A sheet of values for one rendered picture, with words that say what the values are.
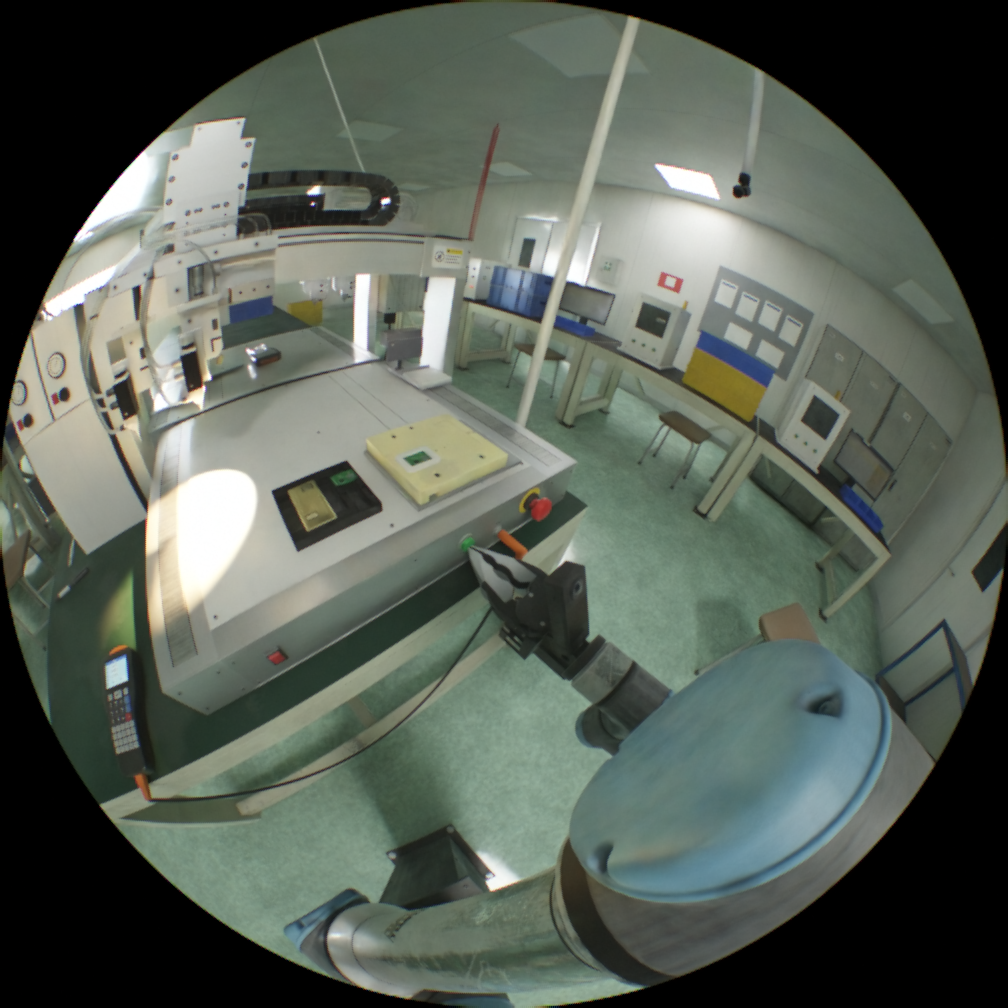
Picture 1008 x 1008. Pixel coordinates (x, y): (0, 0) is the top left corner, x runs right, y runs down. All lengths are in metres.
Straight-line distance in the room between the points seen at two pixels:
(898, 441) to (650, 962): 4.08
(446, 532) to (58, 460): 0.80
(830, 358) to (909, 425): 1.14
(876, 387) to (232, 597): 4.16
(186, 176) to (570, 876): 0.67
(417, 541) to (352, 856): 1.08
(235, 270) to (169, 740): 0.62
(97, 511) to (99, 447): 0.15
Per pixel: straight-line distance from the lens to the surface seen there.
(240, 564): 0.44
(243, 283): 0.52
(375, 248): 0.69
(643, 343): 2.65
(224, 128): 0.58
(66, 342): 0.75
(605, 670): 0.39
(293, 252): 0.64
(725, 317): 4.16
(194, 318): 0.51
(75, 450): 0.81
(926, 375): 4.72
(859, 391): 3.86
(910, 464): 4.23
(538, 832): 1.23
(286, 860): 1.34
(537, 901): 0.19
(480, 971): 0.23
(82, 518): 0.89
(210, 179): 0.54
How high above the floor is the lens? 1.16
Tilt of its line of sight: 41 degrees down
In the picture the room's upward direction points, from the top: 14 degrees clockwise
